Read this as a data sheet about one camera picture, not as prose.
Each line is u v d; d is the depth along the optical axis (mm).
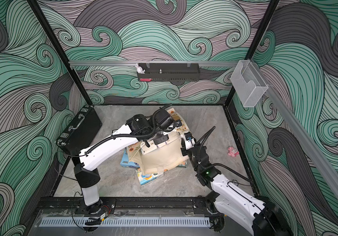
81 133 807
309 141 527
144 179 771
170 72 951
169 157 830
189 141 639
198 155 550
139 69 853
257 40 830
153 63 944
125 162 833
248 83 776
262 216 423
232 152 901
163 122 518
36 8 713
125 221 698
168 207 745
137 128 461
